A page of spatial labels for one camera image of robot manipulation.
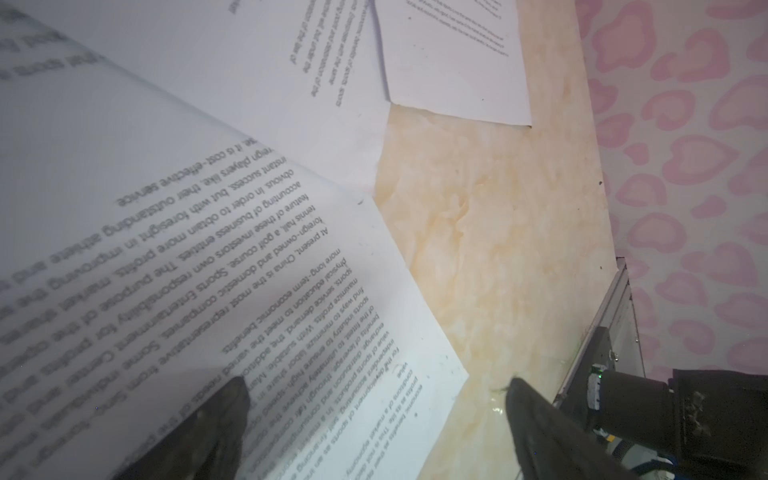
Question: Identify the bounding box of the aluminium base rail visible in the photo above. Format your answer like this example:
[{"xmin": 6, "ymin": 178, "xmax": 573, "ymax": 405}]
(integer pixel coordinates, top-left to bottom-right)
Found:
[{"xmin": 553, "ymin": 257, "xmax": 646, "ymax": 410}]

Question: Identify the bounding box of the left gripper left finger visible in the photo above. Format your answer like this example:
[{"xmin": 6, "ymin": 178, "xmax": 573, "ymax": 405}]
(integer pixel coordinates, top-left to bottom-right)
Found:
[{"xmin": 117, "ymin": 377, "xmax": 250, "ymax": 480}]

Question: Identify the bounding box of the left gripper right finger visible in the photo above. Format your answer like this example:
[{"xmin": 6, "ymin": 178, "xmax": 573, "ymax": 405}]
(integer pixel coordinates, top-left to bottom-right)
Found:
[{"xmin": 505, "ymin": 377, "xmax": 636, "ymax": 480}]

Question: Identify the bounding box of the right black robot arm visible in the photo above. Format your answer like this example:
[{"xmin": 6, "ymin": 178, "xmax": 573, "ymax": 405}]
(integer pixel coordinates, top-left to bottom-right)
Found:
[{"xmin": 587, "ymin": 370, "xmax": 767, "ymax": 479}]

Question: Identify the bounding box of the printed sheet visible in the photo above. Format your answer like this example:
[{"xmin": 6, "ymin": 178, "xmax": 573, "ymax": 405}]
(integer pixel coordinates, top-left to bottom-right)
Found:
[
  {"xmin": 18, "ymin": 1, "xmax": 390, "ymax": 193},
  {"xmin": 374, "ymin": 0, "xmax": 532, "ymax": 126},
  {"xmin": 1, "ymin": 4, "xmax": 468, "ymax": 479}
]

